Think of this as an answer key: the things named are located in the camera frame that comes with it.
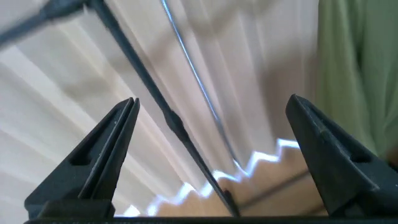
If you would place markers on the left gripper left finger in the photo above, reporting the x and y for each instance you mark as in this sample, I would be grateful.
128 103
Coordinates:
62 193

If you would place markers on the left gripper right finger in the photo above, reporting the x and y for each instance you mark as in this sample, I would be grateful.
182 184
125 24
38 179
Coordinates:
339 174

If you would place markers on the green long-sleeved shirt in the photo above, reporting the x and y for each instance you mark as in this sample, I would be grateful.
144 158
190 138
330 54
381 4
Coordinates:
357 62

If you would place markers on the black clothes rack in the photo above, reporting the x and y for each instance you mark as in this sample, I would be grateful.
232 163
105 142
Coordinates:
148 84

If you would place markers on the beige curtain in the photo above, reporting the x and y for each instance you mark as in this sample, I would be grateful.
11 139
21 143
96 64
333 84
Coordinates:
46 109

